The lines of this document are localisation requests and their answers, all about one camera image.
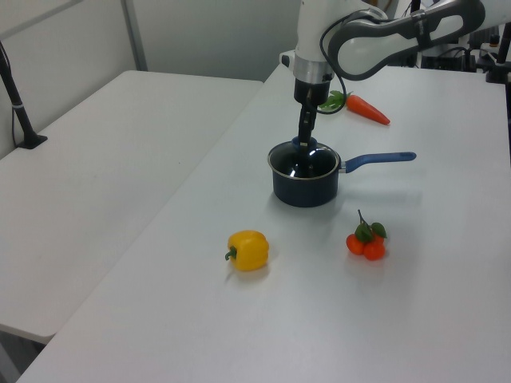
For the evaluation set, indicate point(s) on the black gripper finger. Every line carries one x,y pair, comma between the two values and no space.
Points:
305,127

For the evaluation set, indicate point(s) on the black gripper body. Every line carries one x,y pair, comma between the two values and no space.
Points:
311,91

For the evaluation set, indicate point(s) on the glass lid with blue knob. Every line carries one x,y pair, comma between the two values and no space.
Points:
323,161

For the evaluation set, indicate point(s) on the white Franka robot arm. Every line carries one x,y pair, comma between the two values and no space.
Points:
311,32

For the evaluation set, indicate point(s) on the orange toy carrot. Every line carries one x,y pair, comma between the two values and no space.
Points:
367,109

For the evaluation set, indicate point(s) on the dark blue saucepan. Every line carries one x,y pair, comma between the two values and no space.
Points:
303,191

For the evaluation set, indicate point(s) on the yellow toy bell pepper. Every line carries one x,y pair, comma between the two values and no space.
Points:
249,251

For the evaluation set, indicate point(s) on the black equipment box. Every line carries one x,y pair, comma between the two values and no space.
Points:
447,63

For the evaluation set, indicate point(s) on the orange toy tomato cluster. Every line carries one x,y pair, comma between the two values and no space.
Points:
373,251

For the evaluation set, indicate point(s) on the white side table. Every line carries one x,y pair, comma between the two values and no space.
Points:
100,179

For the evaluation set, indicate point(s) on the black pole with white band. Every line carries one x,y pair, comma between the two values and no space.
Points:
34,141

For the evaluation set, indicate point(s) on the aluminium frame post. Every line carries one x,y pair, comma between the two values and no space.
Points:
135,36

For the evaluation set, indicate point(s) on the black camera stand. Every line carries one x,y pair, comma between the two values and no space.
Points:
495,73

